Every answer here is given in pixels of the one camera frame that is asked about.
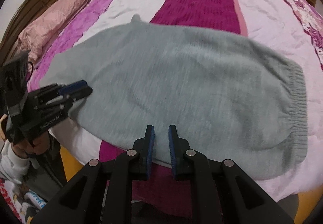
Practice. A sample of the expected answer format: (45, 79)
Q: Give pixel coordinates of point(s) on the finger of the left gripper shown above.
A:
(78, 89)
(57, 98)

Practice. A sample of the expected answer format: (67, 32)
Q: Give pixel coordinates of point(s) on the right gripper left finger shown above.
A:
(134, 164)

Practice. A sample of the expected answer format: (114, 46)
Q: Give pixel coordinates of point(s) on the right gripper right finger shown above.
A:
(190, 165)

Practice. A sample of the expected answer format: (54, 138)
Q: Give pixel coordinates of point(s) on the grey knit pants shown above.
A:
(229, 96)

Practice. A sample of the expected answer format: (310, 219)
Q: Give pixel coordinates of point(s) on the white sleeve left forearm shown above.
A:
(13, 167)

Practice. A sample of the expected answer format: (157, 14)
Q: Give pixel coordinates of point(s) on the person's left hand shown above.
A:
(23, 149)

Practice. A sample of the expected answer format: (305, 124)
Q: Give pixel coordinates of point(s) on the pink pillow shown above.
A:
(40, 33)

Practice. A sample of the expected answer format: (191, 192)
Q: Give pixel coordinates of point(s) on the dark wooden headboard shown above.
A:
(26, 13)

